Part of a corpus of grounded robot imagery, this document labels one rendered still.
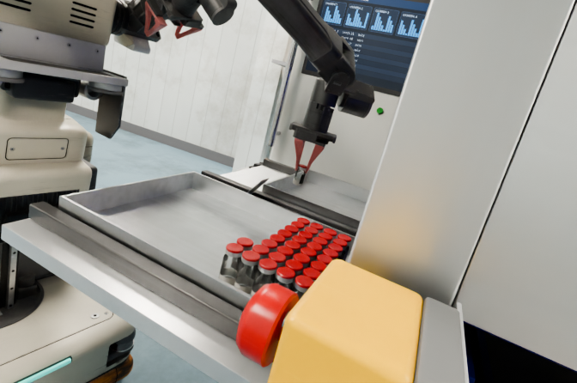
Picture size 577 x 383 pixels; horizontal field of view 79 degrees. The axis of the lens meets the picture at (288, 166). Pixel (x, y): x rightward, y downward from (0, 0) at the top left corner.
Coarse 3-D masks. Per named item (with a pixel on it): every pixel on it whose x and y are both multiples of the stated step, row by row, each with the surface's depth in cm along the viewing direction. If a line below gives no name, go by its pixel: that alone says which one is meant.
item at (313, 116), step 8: (312, 104) 73; (312, 112) 73; (320, 112) 72; (328, 112) 73; (304, 120) 74; (312, 120) 73; (320, 120) 72; (328, 120) 73; (304, 128) 73; (312, 128) 73; (320, 128) 73; (320, 136) 73; (328, 136) 72; (336, 136) 75
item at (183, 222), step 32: (96, 192) 49; (128, 192) 54; (160, 192) 60; (192, 192) 66; (224, 192) 65; (96, 224) 42; (128, 224) 48; (160, 224) 50; (192, 224) 53; (224, 224) 56; (256, 224) 59; (288, 224) 60; (320, 224) 57; (160, 256) 38; (192, 256) 44; (224, 288) 35
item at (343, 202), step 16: (288, 176) 82; (320, 176) 93; (272, 192) 70; (288, 192) 81; (304, 192) 84; (320, 192) 87; (336, 192) 91; (352, 192) 90; (368, 192) 88; (304, 208) 68; (320, 208) 66; (336, 208) 78; (352, 208) 81; (352, 224) 64
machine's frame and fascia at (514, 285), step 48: (576, 0) 17; (576, 48) 17; (576, 96) 17; (528, 144) 18; (576, 144) 17; (528, 192) 18; (576, 192) 17; (480, 240) 19; (528, 240) 18; (576, 240) 17; (480, 288) 20; (528, 288) 19; (576, 288) 18; (528, 336) 19; (576, 336) 18
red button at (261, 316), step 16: (272, 288) 19; (256, 304) 18; (272, 304) 18; (288, 304) 18; (240, 320) 18; (256, 320) 17; (272, 320) 17; (240, 336) 17; (256, 336) 17; (272, 336) 17; (240, 352) 18; (256, 352) 17; (272, 352) 18
